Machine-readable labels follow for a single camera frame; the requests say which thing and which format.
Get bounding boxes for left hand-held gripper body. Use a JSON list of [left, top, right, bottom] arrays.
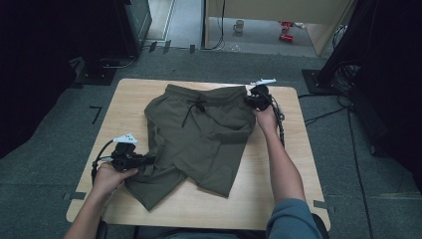
[[110, 132, 147, 173]]

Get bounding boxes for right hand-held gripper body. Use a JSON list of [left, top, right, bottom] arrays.
[[248, 78, 278, 113]]

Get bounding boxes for olive green shorts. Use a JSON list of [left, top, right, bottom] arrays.
[[123, 83, 258, 212]]

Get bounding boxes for person's right hand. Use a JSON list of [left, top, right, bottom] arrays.
[[252, 105, 281, 136]]

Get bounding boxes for person's left hand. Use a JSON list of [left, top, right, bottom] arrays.
[[92, 161, 139, 201]]

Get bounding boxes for black stand base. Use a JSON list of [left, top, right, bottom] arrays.
[[301, 68, 336, 96], [73, 55, 117, 87]]

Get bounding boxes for grey mug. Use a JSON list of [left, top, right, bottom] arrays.
[[232, 19, 246, 35]]

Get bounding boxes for light wooden cabinet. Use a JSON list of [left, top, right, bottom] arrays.
[[203, 0, 358, 58]]

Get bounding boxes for person's lap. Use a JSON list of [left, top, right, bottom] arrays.
[[132, 225, 271, 239]]

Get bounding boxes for person's blue sleeve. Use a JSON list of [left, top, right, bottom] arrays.
[[266, 197, 324, 239]]

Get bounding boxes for black curtain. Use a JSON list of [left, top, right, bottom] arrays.
[[317, 0, 422, 195], [0, 0, 132, 159]]

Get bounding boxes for black equipment cabinet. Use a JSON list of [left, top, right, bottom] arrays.
[[112, 0, 153, 58]]

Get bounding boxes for left hand-held gripper cable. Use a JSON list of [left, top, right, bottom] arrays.
[[91, 139, 115, 185]]

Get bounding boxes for hand-held gripper cable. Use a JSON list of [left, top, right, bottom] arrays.
[[91, 139, 115, 185], [268, 94, 287, 149]]

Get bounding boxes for right hand-held gripper cable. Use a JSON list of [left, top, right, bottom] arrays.
[[268, 94, 287, 149]]

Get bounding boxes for black hanging cable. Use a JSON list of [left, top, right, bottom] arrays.
[[200, 0, 227, 52]]

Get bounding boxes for bundle of black cables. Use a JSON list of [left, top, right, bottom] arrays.
[[330, 61, 362, 96]]

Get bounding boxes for black floor cable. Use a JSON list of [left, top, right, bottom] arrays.
[[297, 94, 375, 239]]

